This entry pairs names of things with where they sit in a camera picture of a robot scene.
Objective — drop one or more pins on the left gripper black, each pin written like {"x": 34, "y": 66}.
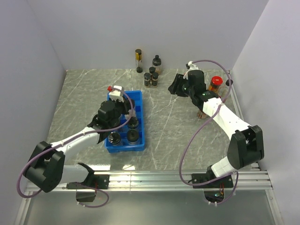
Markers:
{"x": 125, "y": 105}

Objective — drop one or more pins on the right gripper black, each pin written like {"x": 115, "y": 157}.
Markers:
{"x": 178, "y": 80}

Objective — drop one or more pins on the black cap bottle front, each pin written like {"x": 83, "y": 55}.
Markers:
{"x": 133, "y": 123}

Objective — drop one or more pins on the knob lid jar white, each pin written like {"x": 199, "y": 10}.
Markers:
{"x": 133, "y": 137}

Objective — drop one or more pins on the shaker jar white powder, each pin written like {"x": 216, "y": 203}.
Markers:
{"x": 114, "y": 139}

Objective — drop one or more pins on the blue divided plastic bin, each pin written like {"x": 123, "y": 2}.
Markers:
{"x": 137, "y": 96}

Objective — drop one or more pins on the red lid jar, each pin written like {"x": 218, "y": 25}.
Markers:
{"x": 215, "y": 83}

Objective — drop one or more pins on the tall clear sauce bottle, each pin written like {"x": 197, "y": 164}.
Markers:
{"x": 223, "y": 90}

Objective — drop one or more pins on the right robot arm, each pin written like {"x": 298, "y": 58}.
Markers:
{"x": 246, "y": 141}

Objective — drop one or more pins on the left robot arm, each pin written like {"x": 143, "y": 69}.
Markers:
{"x": 46, "y": 165}

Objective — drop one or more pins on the small spice jar right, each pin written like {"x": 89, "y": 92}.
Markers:
{"x": 154, "y": 78}

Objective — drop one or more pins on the small spice jar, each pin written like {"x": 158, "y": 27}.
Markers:
{"x": 147, "y": 79}
{"x": 154, "y": 78}
{"x": 152, "y": 70}

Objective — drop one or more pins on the small spice jar back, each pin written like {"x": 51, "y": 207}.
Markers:
{"x": 152, "y": 70}

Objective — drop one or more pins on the white lid spice jar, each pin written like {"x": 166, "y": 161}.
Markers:
{"x": 201, "y": 115}

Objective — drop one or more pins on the small spice jar left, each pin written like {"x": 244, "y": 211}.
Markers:
{"x": 147, "y": 79}

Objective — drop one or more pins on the tall yellow black grinder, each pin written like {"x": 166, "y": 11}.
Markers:
{"x": 138, "y": 60}

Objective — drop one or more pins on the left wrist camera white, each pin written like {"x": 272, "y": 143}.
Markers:
{"x": 116, "y": 93}

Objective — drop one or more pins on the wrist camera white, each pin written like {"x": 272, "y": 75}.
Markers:
{"x": 116, "y": 93}
{"x": 191, "y": 66}

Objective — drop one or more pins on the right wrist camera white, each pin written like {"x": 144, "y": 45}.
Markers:
{"x": 191, "y": 66}

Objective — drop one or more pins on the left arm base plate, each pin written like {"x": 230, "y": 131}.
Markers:
{"x": 98, "y": 181}

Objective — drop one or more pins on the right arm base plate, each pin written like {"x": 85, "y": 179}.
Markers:
{"x": 226, "y": 182}

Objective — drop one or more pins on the aluminium front rail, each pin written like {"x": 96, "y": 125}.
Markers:
{"x": 165, "y": 180}

